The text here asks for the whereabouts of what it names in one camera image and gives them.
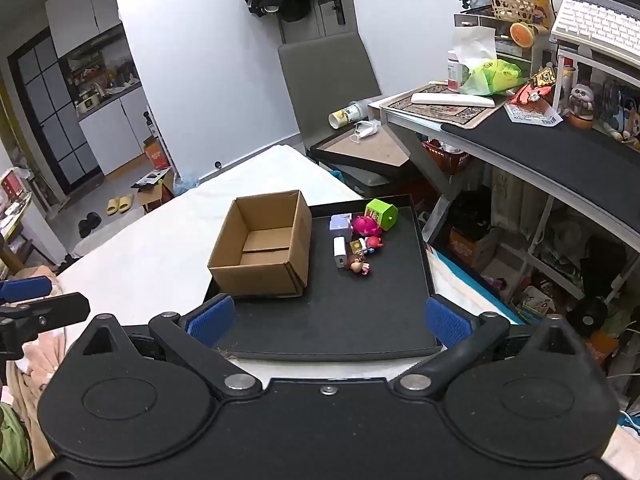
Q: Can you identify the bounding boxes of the brown cardboard box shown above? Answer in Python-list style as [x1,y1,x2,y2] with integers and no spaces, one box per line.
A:
[208,191,312,298]

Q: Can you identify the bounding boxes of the brown hair doll figure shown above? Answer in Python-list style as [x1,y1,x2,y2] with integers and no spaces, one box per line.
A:
[347,255,370,276]

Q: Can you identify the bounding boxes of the red hair doll figure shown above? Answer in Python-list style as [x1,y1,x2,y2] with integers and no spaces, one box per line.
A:
[362,236,384,255]

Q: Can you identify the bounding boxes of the yellow clear small toy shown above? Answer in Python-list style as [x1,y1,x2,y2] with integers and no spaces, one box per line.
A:
[349,238,368,255]

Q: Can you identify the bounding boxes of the green cube toy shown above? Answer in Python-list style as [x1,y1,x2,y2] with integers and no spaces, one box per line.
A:
[364,198,398,231]

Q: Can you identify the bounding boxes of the pink bear figure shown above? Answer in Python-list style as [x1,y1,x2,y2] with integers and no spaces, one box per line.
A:
[352,216,383,237]

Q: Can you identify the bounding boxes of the white plug charger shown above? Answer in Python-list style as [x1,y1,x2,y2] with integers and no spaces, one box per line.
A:
[333,236,348,269]

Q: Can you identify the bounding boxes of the lavender block toy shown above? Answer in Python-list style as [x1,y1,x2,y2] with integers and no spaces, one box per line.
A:
[329,214,352,240]

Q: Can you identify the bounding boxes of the black slippers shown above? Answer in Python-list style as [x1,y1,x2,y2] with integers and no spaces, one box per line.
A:
[78,211,102,238]

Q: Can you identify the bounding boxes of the black tray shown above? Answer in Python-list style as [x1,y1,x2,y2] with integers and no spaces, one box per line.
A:
[214,195,440,362]

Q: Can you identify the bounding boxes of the yellow slippers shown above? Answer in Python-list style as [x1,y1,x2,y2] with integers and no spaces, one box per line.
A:
[105,194,134,216]

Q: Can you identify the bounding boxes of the cardboard box on floor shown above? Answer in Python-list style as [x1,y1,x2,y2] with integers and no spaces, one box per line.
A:
[137,168,175,214]

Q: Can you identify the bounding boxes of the orange laundry basket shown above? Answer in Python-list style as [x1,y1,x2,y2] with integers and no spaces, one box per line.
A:
[422,139,472,176]

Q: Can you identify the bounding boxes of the orange box on floor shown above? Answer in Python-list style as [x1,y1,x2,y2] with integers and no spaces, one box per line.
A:
[143,136,170,170]

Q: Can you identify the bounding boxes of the patterned desk mat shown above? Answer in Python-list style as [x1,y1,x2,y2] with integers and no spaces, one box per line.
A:
[382,82,506,130]

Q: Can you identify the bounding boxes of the white face mask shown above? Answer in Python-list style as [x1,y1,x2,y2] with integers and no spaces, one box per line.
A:
[349,120,381,143]

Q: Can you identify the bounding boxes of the stack of paper cups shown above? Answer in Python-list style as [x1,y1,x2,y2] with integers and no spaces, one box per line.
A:
[328,100,371,130]

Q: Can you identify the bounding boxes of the green plastic bag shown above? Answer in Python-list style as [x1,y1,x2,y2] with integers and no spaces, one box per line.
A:
[460,58,526,96]

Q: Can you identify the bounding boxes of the white pill bottle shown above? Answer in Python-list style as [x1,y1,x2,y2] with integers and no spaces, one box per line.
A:
[447,49,470,92]

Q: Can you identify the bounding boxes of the grey chair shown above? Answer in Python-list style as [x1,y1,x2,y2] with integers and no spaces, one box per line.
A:
[278,32,420,198]

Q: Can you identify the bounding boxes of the wicker basket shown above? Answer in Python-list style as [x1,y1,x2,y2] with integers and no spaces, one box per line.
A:
[490,0,536,23]

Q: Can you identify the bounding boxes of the white keyboard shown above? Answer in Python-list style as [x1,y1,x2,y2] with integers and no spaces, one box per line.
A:
[551,0,639,66]

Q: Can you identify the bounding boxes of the brown board black frame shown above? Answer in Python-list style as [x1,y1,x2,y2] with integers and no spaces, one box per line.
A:
[310,126,410,178]

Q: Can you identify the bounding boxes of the white desk frame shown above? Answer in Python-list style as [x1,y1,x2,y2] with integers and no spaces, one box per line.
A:
[368,44,640,291]

